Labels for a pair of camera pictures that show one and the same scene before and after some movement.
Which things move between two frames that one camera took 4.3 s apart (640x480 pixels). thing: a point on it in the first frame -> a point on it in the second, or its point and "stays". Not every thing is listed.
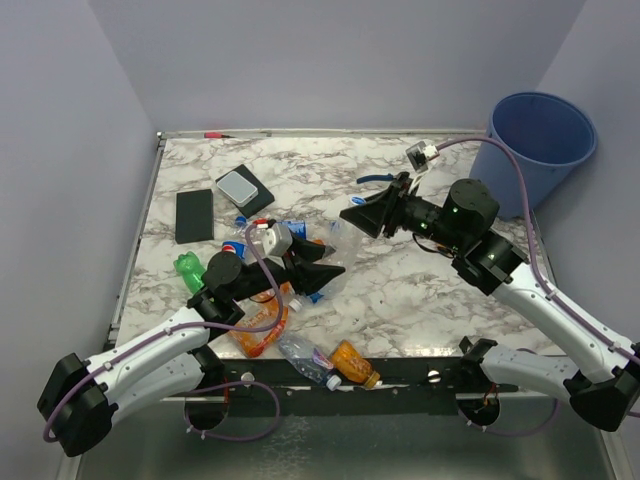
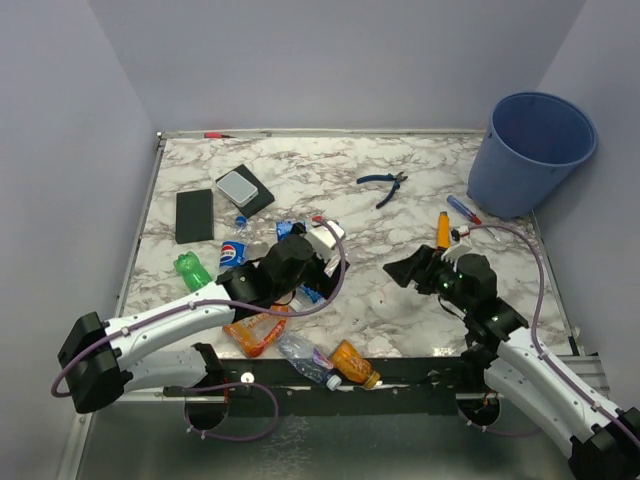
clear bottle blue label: [307, 302] stays
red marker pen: [216, 135] stays
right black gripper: [388, 208] -> [425, 258]
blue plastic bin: [549, 134] stays
